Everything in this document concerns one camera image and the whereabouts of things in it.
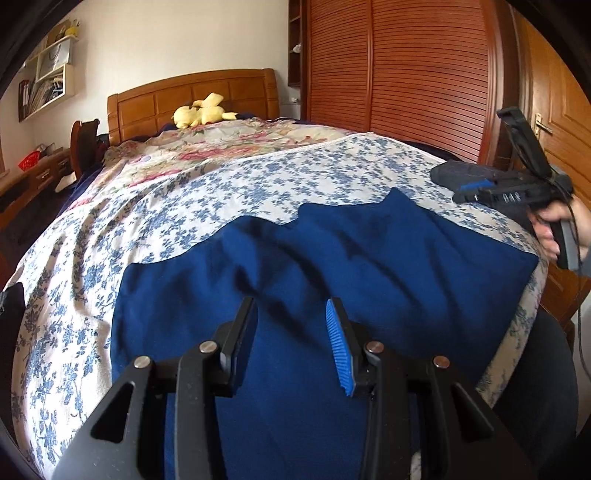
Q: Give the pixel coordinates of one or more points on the blue floral white blanket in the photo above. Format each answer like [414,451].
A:
[184,203]

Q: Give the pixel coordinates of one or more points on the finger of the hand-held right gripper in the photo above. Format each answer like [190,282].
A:
[475,194]

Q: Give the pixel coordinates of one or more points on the wooden slatted wardrobe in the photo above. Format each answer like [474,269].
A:
[415,69]

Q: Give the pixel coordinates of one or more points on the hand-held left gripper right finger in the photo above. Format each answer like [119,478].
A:
[339,350]

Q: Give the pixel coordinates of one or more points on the black cloth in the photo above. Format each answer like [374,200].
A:
[11,302]

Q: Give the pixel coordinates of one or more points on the dark wooden chair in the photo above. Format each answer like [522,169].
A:
[85,147]

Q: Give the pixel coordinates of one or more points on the blue suit jacket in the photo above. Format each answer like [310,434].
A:
[369,258]

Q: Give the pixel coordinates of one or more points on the wooden door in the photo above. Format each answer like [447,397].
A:
[563,115]

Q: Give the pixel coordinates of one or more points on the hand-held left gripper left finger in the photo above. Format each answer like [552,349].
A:
[240,337]

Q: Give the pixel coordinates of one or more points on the person's leg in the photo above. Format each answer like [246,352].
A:
[535,397]

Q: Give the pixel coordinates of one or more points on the dark grey cloth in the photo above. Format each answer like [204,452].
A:
[457,173]

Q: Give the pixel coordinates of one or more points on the person's right hand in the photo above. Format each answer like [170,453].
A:
[545,230]

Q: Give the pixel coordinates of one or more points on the white wall shelf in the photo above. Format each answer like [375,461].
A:
[48,78]

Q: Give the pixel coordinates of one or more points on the yellow plush toy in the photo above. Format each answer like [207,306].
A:
[203,113]

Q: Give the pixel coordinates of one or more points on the pink floral quilt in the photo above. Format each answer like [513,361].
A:
[207,145]

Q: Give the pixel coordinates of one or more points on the wooden desk cabinet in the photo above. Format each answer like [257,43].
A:
[27,184]

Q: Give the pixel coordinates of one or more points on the wooden bed headboard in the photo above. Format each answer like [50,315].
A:
[152,104]

